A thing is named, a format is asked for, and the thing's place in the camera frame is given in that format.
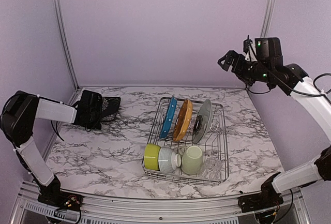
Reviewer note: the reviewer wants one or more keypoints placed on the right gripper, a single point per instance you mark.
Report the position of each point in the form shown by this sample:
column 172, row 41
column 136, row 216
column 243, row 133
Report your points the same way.
column 231, row 55

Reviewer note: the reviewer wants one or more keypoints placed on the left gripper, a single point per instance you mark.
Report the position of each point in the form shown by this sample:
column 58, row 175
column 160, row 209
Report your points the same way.
column 96, row 124

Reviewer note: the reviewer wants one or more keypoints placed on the black floral square plate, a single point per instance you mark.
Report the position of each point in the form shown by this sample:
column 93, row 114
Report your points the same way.
column 110, row 108

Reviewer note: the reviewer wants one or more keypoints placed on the grey-blue round plate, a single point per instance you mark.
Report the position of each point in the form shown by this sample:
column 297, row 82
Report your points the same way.
column 202, row 121

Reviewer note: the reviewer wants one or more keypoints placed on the yellow dotted plate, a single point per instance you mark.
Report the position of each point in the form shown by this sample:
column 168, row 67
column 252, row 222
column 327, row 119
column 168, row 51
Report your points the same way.
column 184, row 119

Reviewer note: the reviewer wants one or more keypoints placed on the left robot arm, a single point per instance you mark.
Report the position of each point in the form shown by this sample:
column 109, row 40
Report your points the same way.
column 17, row 122

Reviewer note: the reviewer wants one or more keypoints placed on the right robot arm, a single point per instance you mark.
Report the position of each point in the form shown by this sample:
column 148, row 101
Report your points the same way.
column 295, row 83

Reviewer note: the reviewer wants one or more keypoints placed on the lime green bowl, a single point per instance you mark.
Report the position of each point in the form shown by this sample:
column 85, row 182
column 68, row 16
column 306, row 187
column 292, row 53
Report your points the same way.
column 151, row 153

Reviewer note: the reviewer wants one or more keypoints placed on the blue dotted plate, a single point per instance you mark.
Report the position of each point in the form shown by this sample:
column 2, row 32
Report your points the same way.
column 167, row 122

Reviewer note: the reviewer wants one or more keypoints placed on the white striped bowl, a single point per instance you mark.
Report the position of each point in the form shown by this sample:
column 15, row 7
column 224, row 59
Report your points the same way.
column 168, row 160

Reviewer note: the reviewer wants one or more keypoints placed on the pale green mug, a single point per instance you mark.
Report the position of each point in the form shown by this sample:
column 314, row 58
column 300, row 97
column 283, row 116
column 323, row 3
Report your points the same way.
column 191, row 159

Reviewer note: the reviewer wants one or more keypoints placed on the clear glass cup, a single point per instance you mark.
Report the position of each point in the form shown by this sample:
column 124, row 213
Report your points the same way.
column 211, row 169

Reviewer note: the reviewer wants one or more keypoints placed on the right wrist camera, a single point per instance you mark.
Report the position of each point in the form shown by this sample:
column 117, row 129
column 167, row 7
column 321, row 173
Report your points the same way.
column 248, row 49

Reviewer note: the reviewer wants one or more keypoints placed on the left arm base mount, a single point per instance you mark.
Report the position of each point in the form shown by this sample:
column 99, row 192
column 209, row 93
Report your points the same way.
column 61, row 200

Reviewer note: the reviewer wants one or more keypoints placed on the wire dish rack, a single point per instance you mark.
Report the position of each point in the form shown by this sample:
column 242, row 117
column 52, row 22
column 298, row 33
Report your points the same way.
column 213, row 144

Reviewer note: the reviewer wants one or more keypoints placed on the right aluminium frame post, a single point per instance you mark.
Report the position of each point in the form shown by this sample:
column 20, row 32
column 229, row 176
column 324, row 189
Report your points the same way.
column 266, row 24

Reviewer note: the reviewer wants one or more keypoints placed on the aluminium frame post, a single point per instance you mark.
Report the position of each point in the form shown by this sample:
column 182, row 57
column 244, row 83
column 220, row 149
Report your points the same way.
column 64, row 42
column 266, row 24

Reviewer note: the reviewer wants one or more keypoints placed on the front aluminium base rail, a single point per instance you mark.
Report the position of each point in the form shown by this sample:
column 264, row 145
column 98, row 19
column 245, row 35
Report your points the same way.
column 104, row 209

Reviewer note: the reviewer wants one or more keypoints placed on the left aluminium frame post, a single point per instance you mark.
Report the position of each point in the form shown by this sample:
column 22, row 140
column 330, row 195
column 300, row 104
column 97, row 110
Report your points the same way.
column 64, row 42

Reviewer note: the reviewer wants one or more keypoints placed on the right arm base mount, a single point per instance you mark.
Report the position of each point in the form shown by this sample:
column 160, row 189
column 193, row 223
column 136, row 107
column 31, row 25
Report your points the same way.
column 259, row 201

